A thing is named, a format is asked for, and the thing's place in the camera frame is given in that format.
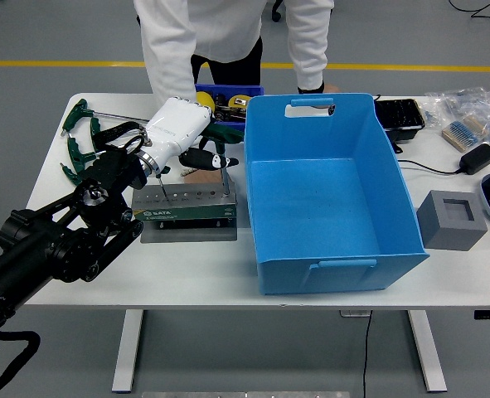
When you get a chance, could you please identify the white table leg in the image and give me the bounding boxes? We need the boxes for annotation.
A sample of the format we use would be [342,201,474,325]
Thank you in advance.
[408,309,448,393]
[111,309,144,393]

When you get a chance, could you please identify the thin black adapter cable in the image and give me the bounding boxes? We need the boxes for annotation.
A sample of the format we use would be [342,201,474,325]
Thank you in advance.
[397,159,463,175]

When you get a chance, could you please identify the black cable under table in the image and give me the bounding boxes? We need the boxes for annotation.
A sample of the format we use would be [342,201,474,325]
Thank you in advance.
[362,310,373,398]

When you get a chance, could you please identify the black cable on floor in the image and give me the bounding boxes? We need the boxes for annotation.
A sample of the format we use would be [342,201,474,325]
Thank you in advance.
[449,0,490,26]

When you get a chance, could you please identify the grey metal base plate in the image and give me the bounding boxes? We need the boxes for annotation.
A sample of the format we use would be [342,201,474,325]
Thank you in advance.
[139,217,238,244]

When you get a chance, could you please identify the green silver hex key stand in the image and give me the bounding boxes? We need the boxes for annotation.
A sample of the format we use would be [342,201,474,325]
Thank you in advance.
[131,182,238,221]

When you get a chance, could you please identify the large light blue plastic box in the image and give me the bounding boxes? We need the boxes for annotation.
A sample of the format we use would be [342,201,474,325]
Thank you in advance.
[243,93,431,296]

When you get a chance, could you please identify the dark metal hardware pieces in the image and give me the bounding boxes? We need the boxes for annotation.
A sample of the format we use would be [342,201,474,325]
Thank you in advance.
[214,93,248,124]

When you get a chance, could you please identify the black plastic parts case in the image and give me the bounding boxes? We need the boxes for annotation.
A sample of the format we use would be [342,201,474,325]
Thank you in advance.
[375,98,427,144]

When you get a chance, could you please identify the large green T-handle hex key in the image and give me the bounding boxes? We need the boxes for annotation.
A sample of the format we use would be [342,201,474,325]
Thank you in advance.
[198,123,245,196]

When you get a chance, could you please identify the grey cube block with recess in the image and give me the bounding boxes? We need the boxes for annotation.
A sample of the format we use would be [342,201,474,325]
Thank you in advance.
[416,189,489,253]

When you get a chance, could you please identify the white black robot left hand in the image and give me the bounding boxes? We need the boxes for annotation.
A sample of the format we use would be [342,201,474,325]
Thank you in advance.
[138,96,240,177]

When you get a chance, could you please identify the black power adapter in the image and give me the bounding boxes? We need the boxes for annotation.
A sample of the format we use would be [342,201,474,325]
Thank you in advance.
[459,143,490,176]

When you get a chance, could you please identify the yellow lemon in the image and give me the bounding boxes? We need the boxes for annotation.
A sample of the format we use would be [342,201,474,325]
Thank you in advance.
[196,91,216,113]

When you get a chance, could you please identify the person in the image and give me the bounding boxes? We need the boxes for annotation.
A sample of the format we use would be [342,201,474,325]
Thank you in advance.
[133,0,342,184]

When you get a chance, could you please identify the small dark blue parts bin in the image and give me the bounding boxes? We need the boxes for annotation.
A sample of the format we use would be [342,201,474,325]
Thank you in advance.
[194,84,266,132]

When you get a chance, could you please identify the person's left hand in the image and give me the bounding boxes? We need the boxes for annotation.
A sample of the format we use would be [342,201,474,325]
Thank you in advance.
[310,84,342,110]

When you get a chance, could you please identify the person's right hand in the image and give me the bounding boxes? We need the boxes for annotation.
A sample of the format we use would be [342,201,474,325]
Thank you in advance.
[181,167,224,184]

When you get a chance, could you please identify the tan blue resistor strip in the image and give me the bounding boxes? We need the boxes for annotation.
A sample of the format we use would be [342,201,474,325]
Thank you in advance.
[442,115,490,153]

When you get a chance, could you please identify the clear bag with blue parts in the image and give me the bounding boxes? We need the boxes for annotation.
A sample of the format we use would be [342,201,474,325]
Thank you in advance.
[425,86,490,125]

